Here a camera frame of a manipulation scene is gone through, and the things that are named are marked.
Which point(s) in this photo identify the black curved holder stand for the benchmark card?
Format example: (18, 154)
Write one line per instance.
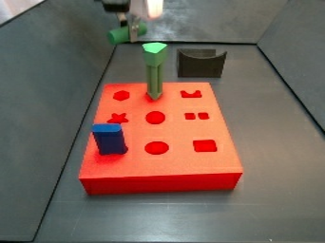
(200, 63)

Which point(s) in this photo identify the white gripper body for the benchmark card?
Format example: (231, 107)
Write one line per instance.
(145, 9)

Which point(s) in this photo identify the green triangular peg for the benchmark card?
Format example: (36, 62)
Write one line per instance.
(153, 56)

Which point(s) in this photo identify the red shape sorter board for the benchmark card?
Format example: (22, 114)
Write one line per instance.
(180, 148)

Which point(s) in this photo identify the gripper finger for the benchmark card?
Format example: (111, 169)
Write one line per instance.
(133, 27)
(121, 18)

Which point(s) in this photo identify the blue rounded block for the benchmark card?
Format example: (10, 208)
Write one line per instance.
(108, 138)

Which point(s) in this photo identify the green round cylinder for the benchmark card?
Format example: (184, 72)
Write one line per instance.
(119, 35)

